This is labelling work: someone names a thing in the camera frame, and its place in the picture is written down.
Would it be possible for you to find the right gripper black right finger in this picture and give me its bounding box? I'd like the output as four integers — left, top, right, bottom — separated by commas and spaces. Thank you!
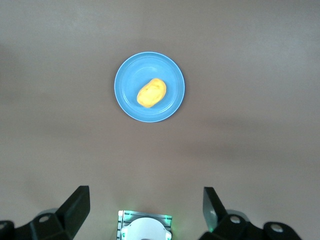
201, 186, 301, 240

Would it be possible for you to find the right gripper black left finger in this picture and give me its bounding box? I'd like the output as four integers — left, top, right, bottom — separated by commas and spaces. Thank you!
0, 185, 91, 240

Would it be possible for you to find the blue round plate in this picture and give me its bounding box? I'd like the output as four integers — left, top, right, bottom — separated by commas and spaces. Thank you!
113, 51, 186, 123

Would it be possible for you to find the yellow potato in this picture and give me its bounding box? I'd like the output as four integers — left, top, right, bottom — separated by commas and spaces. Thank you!
136, 78, 167, 109

